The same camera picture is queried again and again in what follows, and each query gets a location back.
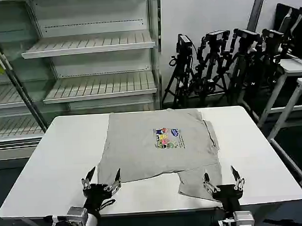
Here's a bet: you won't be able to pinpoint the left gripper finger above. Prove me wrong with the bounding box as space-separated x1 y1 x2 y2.
80 166 97 191
103 168 122 196

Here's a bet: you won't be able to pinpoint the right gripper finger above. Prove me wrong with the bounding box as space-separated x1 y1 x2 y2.
202 171 221 194
230 164 246 191

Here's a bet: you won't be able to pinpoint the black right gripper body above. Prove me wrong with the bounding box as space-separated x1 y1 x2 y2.
211 183 244 214

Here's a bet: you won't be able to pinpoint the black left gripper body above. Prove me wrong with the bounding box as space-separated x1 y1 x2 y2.
82 183 113 218

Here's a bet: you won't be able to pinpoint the grey printed t-shirt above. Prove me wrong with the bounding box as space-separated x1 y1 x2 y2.
94 106 224 207

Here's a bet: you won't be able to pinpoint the dark metal pole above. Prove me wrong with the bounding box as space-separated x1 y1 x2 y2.
0 22 48 136

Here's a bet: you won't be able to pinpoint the empty grey shelf rack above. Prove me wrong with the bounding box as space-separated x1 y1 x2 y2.
0 0 168 171

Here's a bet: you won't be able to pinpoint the black monitor panels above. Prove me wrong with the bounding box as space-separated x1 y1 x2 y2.
274 2 302 64

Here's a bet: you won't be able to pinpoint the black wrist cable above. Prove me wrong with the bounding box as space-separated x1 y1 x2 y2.
98 198 117 212

